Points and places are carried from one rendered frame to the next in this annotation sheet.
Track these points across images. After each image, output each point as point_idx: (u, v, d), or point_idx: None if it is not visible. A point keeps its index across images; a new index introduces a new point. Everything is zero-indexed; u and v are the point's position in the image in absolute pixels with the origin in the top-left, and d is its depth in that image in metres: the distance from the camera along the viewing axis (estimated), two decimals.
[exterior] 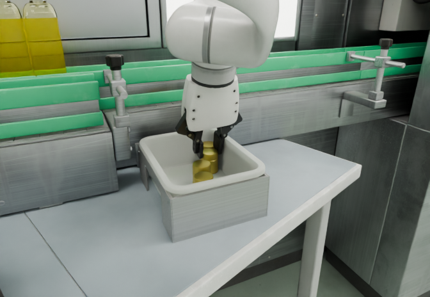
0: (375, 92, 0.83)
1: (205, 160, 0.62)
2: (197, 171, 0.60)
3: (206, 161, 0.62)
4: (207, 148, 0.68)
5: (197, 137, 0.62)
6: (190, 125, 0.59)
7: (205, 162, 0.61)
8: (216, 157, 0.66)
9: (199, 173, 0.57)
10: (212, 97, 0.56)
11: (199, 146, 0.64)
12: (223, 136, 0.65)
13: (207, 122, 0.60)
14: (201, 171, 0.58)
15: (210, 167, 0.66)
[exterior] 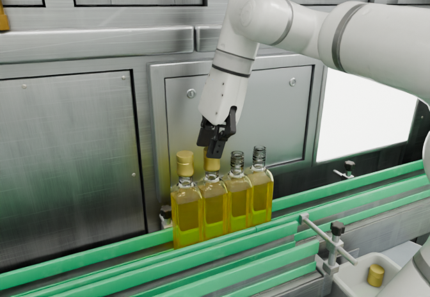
0: None
1: None
2: None
3: None
4: (203, 150, 0.67)
5: None
6: (238, 120, 0.61)
7: None
8: None
9: None
10: None
11: (222, 144, 0.64)
12: (212, 127, 0.69)
13: None
14: None
15: (219, 160, 0.69)
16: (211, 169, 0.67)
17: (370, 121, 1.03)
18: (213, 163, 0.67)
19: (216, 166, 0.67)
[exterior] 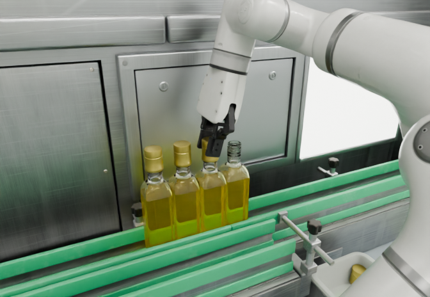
0: None
1: (205, 137, 0.67)
2: None
3: (206, 137, 0.67)
4: (173, 145, 0.64)
5: None
6: (238, 117, 0.62)
7: (208, 137, 0.67)
8: (187, 144, 0.66)
9: None
10: None
11: (221, 143, 0.65)
12: (212, 128, 0.69)
13: None
14: None
15: (191, 155, 0.66)
16: (182, 164, 0.64)
17: (356, 116, 1.00)
18: (183, 159, 0.64)
19: (187, 162, 0.64)
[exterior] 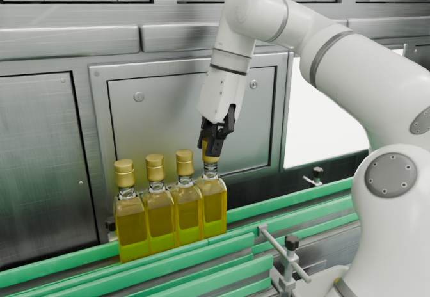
0: None
1: (179, 150, 0.65)
2: (192, 157, 0.64)
3: (181, 150, 0.65)
4: (145, 159, 0.62)
5: None
6: (238, 117, 0.62)
7: (183, 150, 0.65)
8: (160, 157, 0.64)
9: (207, 140, 0.66)
10: None
11: (221, 143, 0.65)
12: (212, 129, 0.69)
13: None
14: (203, 139, 0.66)
15: (164, 169, 0.64)
16: (154, 178, 0.62)
17: (342, 125, 0.98)
18: (155, 173, 0.62)
19: (159, 176, 0.62)
